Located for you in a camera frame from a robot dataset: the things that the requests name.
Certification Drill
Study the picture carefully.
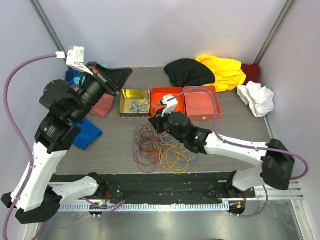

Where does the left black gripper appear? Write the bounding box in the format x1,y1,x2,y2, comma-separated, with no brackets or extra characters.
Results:
70,62,133,123

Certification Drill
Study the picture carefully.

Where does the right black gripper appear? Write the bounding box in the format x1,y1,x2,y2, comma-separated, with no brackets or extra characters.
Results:
150,106,186,144

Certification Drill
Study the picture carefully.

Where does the light blue wire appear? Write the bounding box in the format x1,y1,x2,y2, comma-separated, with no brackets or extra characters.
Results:
129,97,151,116
123,96,151,115

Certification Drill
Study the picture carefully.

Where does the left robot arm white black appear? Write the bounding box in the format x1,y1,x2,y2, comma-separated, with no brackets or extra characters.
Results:
1,62,133,224

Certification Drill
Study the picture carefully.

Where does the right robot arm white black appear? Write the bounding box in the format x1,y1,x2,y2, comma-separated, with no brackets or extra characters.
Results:
148,112,295,198

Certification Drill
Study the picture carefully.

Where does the cyan cloth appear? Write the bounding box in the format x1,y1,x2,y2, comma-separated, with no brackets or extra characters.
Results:
78,64,108,86

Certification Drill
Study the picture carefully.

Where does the salmon pink cloth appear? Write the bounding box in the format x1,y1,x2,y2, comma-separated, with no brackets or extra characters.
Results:
89,94,115,118

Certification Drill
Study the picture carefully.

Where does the orange square tray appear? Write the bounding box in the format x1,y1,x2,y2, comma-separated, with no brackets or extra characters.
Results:
150,87,186,117

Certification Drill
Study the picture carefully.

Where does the blue plaid cloth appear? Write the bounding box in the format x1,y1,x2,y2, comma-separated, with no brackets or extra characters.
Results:
64,69,82,86

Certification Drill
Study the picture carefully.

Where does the salmon pink square tray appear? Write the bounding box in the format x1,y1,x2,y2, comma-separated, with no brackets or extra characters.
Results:
183,85,223,122

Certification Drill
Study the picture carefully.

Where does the gold tin box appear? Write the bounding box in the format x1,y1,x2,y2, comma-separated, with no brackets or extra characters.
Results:
119,88,151,119

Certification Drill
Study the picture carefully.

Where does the royal blue cloth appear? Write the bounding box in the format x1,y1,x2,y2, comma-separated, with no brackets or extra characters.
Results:
73,118,103,151

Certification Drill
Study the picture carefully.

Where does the black cloth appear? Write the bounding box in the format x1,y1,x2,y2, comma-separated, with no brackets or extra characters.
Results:
164,58,216,88

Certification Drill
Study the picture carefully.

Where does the yellow cloth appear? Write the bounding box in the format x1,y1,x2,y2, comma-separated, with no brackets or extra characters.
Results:
195,55,247,93

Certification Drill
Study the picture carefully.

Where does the white cloth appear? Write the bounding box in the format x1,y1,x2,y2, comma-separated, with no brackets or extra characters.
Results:
236,81,275,118

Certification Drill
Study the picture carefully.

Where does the dark red cloth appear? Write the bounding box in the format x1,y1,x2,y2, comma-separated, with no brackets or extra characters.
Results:
241,63,261,86

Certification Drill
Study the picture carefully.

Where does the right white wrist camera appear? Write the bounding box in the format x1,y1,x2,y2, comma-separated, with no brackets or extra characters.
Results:
160,94,178,117

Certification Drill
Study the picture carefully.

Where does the blue tangled wire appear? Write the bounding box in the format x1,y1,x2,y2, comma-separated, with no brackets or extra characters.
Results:
133,119,201,166

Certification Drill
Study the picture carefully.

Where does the red tangled wire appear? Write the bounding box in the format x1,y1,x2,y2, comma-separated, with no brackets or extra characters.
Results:
133,122,166,174

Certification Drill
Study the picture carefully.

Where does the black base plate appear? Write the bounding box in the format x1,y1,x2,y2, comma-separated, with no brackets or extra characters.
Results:
49,172,257,204

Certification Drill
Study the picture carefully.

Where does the white slotted cable duct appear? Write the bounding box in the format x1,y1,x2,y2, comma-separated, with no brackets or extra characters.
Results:
59,201,230,214

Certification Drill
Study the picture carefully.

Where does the left aluminium frame post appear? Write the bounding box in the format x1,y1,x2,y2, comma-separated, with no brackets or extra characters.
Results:
29,0,66,52

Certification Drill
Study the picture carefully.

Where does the aluminium frame post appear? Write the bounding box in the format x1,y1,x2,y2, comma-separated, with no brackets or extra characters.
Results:
254,0,297,65
29,0,66,52

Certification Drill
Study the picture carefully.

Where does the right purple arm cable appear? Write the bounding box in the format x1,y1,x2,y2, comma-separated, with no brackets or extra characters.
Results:
168,87,310,219

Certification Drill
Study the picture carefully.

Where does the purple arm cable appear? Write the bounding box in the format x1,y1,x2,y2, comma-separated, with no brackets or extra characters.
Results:
2,54,126,240
168,87,310,219

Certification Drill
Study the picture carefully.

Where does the aluminium rail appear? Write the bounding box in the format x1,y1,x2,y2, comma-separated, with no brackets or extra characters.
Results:
250,180,305,201

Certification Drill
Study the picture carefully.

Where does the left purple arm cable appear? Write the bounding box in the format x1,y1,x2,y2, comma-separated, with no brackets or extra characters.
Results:
2,54,126,240

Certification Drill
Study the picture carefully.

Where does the right aluminium frame post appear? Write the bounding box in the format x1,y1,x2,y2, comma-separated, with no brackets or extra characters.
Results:
254,0,297,65

